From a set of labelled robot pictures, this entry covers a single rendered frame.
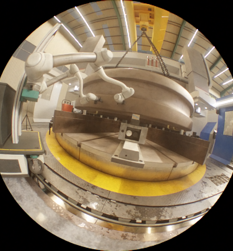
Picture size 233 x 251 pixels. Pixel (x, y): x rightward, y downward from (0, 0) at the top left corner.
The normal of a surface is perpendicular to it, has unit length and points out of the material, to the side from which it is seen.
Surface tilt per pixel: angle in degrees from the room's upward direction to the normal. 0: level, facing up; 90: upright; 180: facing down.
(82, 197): 0
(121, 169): 90
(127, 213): 0
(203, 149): 90
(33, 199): 0
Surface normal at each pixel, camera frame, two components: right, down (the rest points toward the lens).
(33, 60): 0.62, 0.22
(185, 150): -0.96, -0.18
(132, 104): -0.20, 0.02
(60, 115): 0.83, 0.19
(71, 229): 0.19, -0.98
